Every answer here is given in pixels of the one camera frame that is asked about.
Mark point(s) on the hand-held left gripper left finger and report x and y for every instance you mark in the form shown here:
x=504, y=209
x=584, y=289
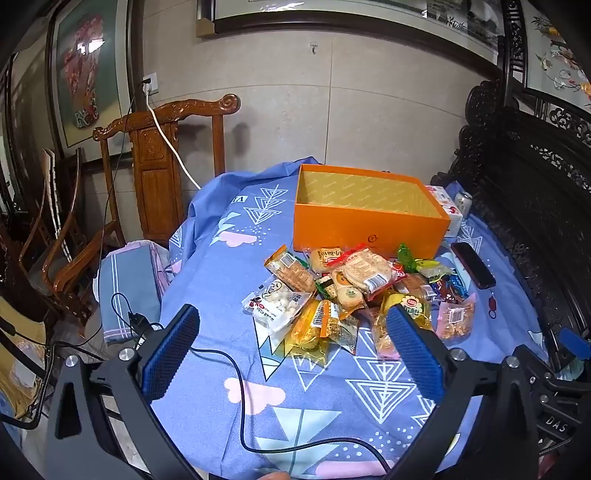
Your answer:
x=171, y=355

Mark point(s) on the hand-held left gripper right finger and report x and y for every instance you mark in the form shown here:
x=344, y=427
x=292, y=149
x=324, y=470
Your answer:
x=415, y=355

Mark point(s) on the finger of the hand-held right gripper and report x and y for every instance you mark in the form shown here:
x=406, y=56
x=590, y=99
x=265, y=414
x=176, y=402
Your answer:
x=542, y=364
x=577, y=344

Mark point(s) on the pink cracker packet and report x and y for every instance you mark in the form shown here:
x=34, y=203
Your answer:
x=455, y=318

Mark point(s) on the pile of snack packets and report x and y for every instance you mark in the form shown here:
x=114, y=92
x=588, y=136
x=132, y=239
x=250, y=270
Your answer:
x=360, y=277

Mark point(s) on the green candy packet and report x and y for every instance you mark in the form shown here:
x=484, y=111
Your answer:
x=406, y=256

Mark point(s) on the orange cardboard box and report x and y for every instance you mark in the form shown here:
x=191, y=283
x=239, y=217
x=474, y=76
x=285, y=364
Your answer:
x=369, y=226

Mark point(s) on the orange-edged cracker packet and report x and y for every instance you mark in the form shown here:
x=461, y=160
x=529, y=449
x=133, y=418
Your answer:
x=284, y=270

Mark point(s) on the person's left hand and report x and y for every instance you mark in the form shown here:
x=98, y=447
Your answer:
x=275, y=476

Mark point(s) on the red key fob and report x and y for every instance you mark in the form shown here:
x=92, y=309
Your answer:
x=492, y=305

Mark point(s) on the blue striped folded cloth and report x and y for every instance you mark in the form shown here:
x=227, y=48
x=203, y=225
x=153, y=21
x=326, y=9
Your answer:
x=129, y=286

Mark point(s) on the blue patterned tablecloth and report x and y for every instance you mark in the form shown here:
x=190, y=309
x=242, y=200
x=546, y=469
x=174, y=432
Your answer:
x=332, y=383

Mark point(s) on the black smartphone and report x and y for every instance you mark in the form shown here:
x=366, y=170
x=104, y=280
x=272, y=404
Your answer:
x=473, y=265

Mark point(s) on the dark carved wooden sofa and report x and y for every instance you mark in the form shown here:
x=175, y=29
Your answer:
x=531, y=207

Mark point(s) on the dark wooden armchair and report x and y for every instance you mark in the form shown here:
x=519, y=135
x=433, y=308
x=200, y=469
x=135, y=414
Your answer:
x=60, y=258

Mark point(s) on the yellow cloth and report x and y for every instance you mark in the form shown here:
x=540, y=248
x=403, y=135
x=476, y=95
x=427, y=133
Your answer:
x=18, y=364

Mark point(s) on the floral tissue pack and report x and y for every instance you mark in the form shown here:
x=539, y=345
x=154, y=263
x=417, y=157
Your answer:
x=445, y=203

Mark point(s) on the silver drink can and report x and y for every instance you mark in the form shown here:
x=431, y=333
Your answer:
x=463, y=203

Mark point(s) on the carved wooden chair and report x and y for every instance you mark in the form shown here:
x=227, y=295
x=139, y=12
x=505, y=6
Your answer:
x=157, y=152

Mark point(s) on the framed bird embroidery panel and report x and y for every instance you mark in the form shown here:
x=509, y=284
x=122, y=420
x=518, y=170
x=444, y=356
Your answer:
x=554, y=60

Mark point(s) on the wide framed landscape painting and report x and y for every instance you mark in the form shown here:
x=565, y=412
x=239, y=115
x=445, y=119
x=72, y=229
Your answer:
x=461, y=18

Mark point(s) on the white wall socket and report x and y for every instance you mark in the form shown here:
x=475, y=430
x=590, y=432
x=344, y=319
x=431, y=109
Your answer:
x=152, y=83

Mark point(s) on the metal wall hook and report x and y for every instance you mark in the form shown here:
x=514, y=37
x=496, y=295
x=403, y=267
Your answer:
x=314, y=47

